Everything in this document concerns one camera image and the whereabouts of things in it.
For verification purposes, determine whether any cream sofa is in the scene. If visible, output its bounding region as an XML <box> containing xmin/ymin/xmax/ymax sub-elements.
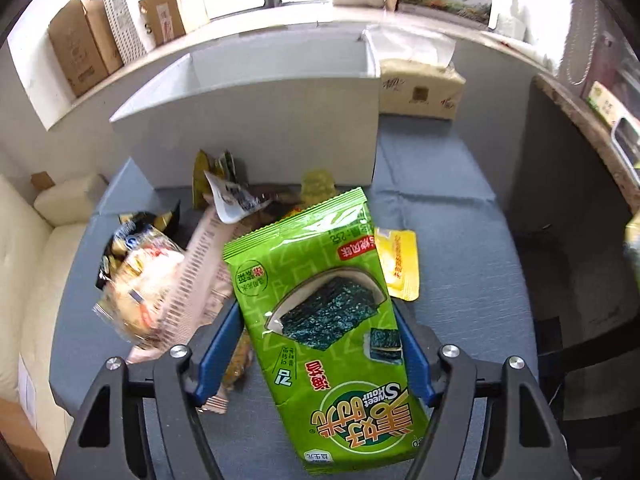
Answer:
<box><xmin>0</xmin><ymin>172</ymin><xmax>108</xmax><ymax>441</ymax></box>

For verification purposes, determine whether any beige tissue pack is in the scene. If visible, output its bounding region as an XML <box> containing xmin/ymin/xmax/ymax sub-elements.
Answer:
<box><xmin>362</xmin><ymin>25</ymin><xmax>467</xmax><ymax>121</ymax></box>

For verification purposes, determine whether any green seaweed snack packet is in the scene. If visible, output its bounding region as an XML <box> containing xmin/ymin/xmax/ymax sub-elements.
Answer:
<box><xmin>222</xmin><ymin>187</ymin><xmax>431</xmax><ymax>476</ymax></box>

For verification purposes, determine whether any black and gold snack packet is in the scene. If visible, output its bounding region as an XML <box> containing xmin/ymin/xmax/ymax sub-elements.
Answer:
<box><xmin>117</xmin><ymin>200</ymin><xmax>183</xmax><ymax>233</ymax></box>

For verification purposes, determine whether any white desk clock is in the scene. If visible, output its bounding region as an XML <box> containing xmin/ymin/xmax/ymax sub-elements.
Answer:
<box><xmin>610</xmin><ymin>116</ymin><xmax>640</xmax><ymax>186</ymax></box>

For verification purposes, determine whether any polka dot paper bag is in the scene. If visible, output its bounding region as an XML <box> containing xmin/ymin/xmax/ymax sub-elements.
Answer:
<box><xmin>99</xmin><ymin>0</ymin><xmax>148</xmax><ymax>65</ymax></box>

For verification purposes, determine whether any white and dark snack packet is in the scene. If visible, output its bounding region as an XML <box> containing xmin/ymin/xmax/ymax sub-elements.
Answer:
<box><xmin>202</xmin><ymin>170</ymin><xmax>273</xmax><ymax>225</ymax></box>

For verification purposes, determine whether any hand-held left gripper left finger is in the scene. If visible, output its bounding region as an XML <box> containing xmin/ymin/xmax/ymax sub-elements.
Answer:
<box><xmin>55</xmin><ymin>300</ymin><xmax>246</xmax><ymax>480</ymax></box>

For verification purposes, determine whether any brown snack packet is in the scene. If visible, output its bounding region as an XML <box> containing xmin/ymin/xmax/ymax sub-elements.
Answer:
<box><xmin>220</xmin><ymin>332</ymin><xmax>253</xmax><ymax>396</ymax></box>

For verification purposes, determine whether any olive green snack packet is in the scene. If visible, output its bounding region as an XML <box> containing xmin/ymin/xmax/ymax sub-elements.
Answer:
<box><xmin>192</xmin><ymin>149</ymin><xmax>221</xmax><ymax>208</ymax></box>
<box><xmin>217</xmin><ymin>150</ymin><xmax>248</xmax><ymax>186</ymax></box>

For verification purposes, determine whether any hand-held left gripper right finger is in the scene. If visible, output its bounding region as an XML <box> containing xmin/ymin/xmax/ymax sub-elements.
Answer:
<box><xmin>392</xmin><ymin>300</ymin><xmax>576</xmax><ymax>480</ymax></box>

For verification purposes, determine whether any wooden side table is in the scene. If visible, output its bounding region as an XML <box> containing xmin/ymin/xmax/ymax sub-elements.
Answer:
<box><xmin>532</xmin><ymin>74</ymin><xmax>640</xmax><ymax>221</ymax></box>

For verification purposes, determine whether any beige snack packet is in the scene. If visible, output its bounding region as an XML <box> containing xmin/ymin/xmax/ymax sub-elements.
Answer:
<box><xmin>125</xmin><ymin>205</ymin><xmax>261</xmax><ymax>366</ymax></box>

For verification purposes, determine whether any open brown cardboard box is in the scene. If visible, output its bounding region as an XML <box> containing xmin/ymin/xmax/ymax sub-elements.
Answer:
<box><xmin>137</xmin><ymin>0</ymin><xmax>211</xmax><ymax>47</ymax></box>

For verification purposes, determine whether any yellow snack packet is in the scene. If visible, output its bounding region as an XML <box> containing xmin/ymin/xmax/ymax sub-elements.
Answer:
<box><xmin>374</xmin><ymin>228</ymin><xmax>420</xmax><ymax>302</ymax></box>

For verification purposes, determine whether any green and white tissue box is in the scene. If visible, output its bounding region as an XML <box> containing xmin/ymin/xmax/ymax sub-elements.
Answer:
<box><xmin>585</xmin><ymin>80</ymin><xmax>623</xmax><ymax>128</ymax></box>

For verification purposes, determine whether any white storage box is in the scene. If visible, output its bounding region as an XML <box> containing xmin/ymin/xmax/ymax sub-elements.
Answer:
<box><xmin>109</xmin><ymin>27</ymin><xmax>383</xmax><ymax>186</ymax></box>

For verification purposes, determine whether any grey cushion mat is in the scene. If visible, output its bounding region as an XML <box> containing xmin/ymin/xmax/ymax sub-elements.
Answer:
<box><xmin>47</xmin><ymin>115</ymin><xmax>538</xmax><ymax>480</ymax></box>

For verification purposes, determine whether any white hanging cord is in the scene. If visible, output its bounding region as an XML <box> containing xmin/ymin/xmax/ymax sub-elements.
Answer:
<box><xmin>567</xmin><ymin>0</ymin><xmax>601</xmax><ymax>86</ymax></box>

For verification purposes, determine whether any clear rice cracker bag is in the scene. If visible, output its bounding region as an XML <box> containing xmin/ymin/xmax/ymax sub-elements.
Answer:
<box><xmin>92</xmin><ymin>220</ymin><xmax>188</xmax><ymax>351</ymax></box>

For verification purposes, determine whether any tall brown cardboard box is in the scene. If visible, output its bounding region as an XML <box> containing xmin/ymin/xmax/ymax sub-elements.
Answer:
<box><xmin>82</xmin><ymin>0</ymin><xmax>125</xmax><ymax>75</ymax></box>
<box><xmin>47</xmin><ymin>0</ymin><xmax>108</xmax><ymax>98</ymax></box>

